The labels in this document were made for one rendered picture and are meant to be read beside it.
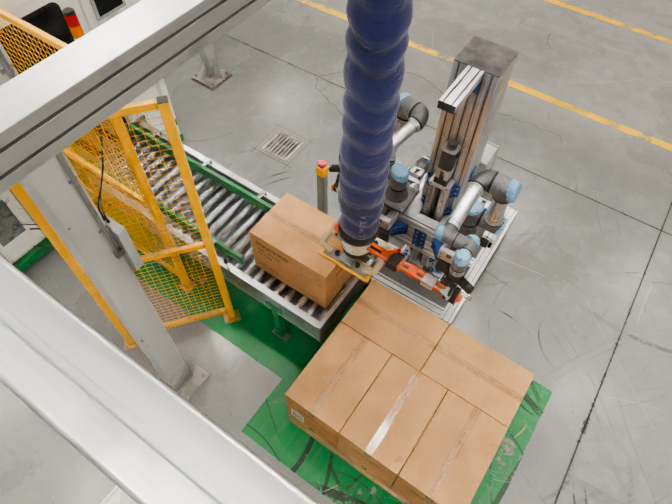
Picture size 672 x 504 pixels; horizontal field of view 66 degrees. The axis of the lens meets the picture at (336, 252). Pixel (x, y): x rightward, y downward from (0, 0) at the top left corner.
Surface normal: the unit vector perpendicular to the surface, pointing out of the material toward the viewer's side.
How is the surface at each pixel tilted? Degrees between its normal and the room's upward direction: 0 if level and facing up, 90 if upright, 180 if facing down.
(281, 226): 0
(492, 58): 0
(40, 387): 0
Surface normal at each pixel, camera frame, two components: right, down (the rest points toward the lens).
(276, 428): 0.02, -0.56
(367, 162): 0.08, 0.72
